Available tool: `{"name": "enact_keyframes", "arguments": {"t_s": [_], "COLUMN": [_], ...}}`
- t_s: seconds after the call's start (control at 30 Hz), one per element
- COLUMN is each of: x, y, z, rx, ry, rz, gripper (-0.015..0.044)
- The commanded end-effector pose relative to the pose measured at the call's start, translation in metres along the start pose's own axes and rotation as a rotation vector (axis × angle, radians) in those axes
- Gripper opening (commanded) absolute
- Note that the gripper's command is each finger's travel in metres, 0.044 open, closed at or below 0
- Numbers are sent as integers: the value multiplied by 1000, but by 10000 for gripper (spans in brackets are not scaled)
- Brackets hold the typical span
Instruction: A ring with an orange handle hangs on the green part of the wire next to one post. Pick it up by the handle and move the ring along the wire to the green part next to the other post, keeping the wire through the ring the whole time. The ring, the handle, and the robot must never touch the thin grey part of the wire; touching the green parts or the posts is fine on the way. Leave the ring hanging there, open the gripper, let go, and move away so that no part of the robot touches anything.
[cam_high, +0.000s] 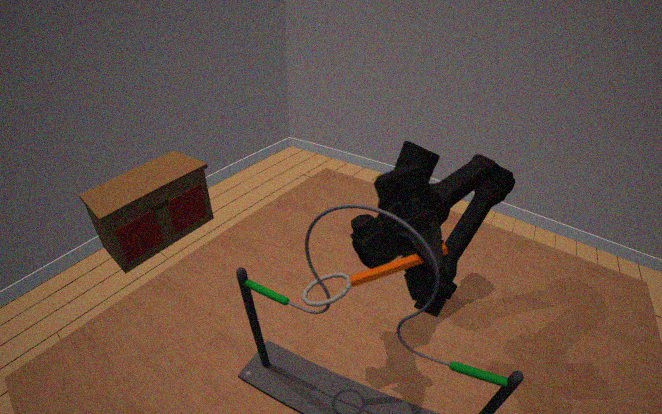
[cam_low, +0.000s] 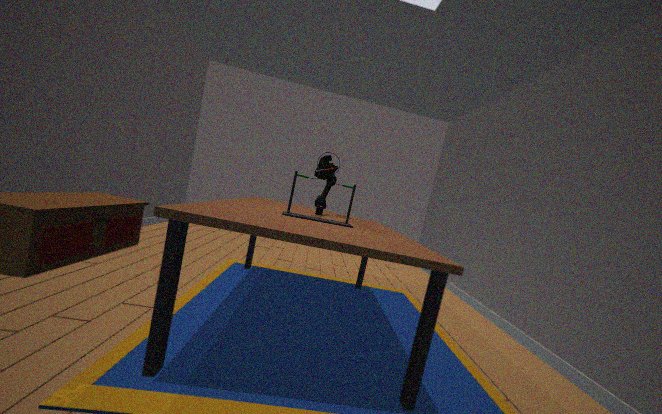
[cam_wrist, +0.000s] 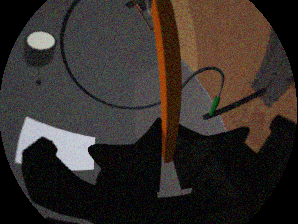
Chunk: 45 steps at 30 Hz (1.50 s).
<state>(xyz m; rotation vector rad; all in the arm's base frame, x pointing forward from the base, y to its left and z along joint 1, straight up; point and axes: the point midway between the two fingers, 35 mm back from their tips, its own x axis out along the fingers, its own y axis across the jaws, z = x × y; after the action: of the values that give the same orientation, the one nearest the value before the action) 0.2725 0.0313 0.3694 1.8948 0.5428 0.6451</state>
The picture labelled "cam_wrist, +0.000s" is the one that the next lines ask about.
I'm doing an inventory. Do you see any grey loop with orange handle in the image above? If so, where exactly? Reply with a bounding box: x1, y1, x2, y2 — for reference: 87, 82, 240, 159
146, 0, 182, 163

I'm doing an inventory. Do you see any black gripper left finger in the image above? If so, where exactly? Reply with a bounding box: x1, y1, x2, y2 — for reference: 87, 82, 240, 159
88, 119, 162, 193

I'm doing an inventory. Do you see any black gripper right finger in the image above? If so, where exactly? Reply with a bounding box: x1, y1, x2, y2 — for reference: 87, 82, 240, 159
173, 125, 250, 189

